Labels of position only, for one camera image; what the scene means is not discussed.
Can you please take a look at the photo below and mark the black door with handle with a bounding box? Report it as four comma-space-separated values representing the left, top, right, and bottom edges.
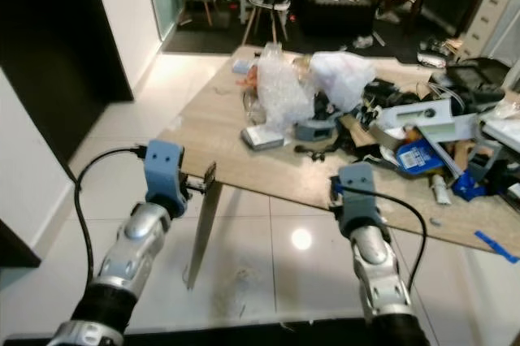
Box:
0, 0, 136, 170

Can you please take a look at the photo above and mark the white plastic bag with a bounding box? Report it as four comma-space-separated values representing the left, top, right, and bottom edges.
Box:
308, 50, 377, 112

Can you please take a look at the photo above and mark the clear bubble wrap bundle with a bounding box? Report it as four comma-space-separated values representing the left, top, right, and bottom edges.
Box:
255, 43, 314, 132

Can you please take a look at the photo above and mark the small flat white box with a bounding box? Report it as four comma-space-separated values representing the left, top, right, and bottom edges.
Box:
242, 124, 288, 151

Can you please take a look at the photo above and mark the grey-blue printed plastic part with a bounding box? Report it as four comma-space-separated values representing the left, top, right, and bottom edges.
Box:
295, 117, 331, 143

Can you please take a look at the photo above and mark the blue box with white label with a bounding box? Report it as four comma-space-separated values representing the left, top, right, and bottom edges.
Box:
394, 139, 449, 175

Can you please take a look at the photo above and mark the long white cardboard box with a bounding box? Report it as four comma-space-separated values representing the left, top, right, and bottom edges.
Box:
373, 97, 461, 141

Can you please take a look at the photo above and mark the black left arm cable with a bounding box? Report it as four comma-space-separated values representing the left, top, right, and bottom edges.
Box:
73, 145, 150, 287

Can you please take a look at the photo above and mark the black soft case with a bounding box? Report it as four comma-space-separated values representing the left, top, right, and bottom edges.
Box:
439, 57, 514, 100

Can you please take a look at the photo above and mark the white drawer cabinet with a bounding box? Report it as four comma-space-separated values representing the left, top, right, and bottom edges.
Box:
459, 0, 520, 63

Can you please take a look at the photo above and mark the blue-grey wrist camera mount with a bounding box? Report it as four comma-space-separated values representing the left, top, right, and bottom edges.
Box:
337, 162, 384, 238
144, 140, 187, 218

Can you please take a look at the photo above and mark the blue tape strip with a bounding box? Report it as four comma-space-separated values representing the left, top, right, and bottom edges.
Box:
474, 230, 520, 265

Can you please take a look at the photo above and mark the blue plastic clamp part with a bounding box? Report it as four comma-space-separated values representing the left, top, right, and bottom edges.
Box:
451, 171, 489, 201

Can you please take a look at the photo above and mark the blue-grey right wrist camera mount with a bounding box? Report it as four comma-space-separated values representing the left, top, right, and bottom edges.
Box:
337, 162, 384, 238

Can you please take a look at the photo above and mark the light wooden table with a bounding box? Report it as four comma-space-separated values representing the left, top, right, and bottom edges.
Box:
156, 45, 520, 292

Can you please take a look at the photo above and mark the black ottoman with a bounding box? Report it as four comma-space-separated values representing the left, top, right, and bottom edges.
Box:
292, 0, 375, 37

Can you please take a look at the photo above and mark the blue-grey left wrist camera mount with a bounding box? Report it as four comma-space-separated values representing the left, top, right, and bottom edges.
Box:
144, 140, 187, 218

